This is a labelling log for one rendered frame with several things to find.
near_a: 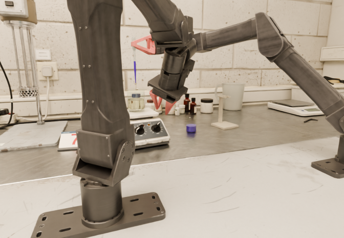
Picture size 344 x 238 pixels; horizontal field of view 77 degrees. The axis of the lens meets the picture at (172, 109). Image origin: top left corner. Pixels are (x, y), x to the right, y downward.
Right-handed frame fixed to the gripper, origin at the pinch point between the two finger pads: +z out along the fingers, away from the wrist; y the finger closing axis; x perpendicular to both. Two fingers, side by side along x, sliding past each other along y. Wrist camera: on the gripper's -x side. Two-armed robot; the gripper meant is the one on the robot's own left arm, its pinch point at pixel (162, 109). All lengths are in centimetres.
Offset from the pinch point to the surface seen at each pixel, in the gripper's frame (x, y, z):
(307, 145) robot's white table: -19.2, -43.5, 0.7
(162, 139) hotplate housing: 3.8, -3.8, 8.1
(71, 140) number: 18.5, 19.8, 13.5
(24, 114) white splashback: 10, 64, 36
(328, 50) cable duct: -138, -51, 1
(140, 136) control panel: 8.0, 1.7, 7.3
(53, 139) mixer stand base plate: 20.0, 26.8, 17.3
